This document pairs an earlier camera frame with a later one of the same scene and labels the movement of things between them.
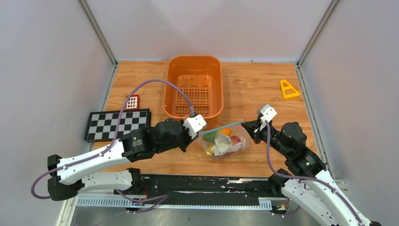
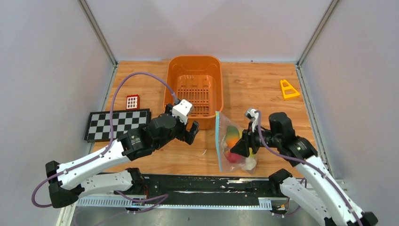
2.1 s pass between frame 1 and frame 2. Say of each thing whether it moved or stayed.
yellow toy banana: moved
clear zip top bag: moved
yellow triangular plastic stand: stayed
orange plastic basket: stayed
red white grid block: stayed
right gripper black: moved
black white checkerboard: stayed
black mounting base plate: stayed
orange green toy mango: moved
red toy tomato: moved
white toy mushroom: moved
